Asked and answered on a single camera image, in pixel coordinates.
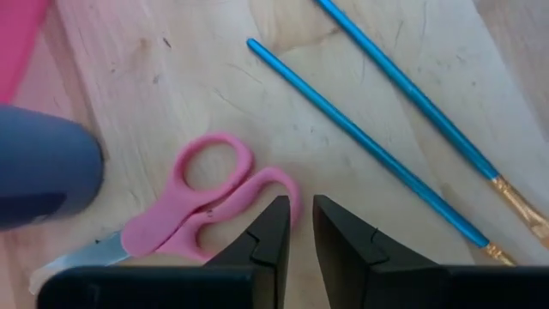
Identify pink handled scissors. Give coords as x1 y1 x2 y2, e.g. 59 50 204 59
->
28 131 302 296

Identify dark blue paint bottle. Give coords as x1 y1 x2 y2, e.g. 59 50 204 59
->
0 105 106 232

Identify pink plastic bin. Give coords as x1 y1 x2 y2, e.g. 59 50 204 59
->
0 0 51 104

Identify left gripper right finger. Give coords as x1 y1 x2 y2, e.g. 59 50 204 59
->
312 195 447 309

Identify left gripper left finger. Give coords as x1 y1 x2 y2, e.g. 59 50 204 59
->
205 195 293 309

